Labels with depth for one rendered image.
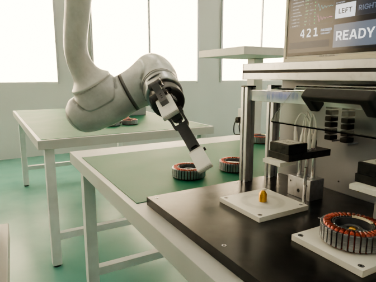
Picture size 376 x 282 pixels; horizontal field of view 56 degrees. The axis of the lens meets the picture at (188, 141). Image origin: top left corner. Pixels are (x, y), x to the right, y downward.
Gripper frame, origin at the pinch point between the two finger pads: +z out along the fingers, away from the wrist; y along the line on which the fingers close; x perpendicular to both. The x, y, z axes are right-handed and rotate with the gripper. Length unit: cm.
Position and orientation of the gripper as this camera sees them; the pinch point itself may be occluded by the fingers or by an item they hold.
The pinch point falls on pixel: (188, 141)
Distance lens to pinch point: 63.1
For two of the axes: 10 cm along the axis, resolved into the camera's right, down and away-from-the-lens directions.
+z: 2.5, 5.0, -8.3
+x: 8.6, -5.1, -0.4
